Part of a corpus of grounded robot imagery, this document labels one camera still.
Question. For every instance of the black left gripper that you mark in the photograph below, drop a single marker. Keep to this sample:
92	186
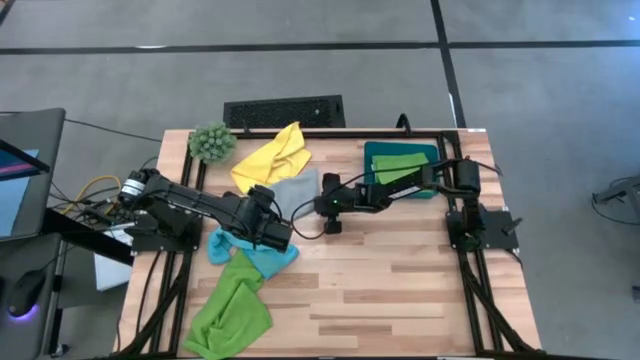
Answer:
275	236

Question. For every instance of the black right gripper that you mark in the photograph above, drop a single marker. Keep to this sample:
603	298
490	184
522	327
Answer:
332	206

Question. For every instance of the turquoise microfiber towel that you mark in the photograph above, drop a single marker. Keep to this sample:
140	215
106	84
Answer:
270	262

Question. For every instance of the grey microfiber towel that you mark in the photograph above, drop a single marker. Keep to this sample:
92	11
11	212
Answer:
297	192

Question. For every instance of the yellow microfiber towel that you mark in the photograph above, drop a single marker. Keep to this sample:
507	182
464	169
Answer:
270	162

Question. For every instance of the green microfiber towel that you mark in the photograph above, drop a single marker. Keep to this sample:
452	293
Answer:
397	167
230	310

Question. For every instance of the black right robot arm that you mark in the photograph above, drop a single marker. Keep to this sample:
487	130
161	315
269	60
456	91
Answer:
400	192

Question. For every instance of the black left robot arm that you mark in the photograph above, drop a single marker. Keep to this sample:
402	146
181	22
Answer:
190	205

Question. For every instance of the teal tray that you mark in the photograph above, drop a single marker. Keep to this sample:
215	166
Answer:
380	147

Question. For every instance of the black perforated floor grille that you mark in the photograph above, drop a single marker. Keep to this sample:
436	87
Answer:
282	112

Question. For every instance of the green artificial potted plant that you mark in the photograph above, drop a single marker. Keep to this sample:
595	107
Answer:
212	143

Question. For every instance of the white paper sheet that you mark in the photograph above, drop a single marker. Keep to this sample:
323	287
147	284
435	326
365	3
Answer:
112	272

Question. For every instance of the black desk beam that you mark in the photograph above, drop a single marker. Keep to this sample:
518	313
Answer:
90	240

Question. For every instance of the black computer mouse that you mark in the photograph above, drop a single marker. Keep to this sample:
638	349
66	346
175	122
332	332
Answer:
25	295

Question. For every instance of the dark desk monitor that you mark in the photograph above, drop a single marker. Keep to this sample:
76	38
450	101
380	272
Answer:
30	130

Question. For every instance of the dark grey desk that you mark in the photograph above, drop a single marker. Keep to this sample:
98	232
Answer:
25	345

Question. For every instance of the grey floor stand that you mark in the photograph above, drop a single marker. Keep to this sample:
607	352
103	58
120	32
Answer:
625	192

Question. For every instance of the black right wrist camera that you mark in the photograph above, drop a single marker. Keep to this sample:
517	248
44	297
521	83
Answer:
333	226

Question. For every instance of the black aluminium table frame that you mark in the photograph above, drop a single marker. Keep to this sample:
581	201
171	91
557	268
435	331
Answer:
320	134

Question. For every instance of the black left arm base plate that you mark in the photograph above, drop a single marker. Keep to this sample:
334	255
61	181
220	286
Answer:
150	242

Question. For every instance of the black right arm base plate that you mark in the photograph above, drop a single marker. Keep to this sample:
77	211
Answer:
500	230

